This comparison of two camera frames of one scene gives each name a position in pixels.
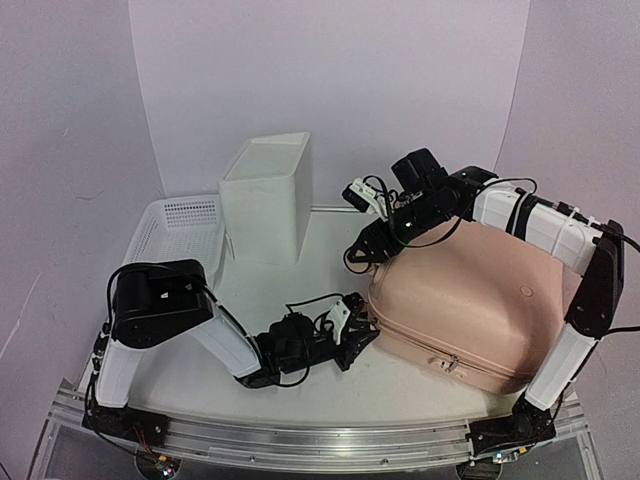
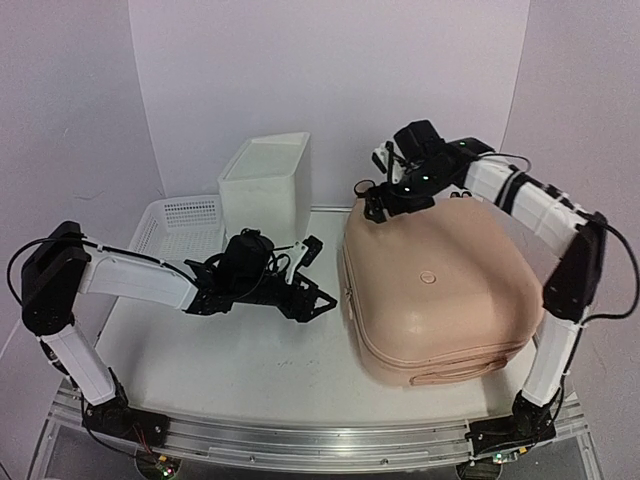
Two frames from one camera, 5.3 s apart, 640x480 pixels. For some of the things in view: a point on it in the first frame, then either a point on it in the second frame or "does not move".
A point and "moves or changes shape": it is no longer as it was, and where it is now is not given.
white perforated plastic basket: x=182 y=229 does not move
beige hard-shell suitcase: x=475 y=302 moves or changes shape
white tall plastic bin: x=266 y=199 does not move
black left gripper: x=352 y=342 -> x=303 y=312
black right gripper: x=371 y=234 -> x=394 y=206
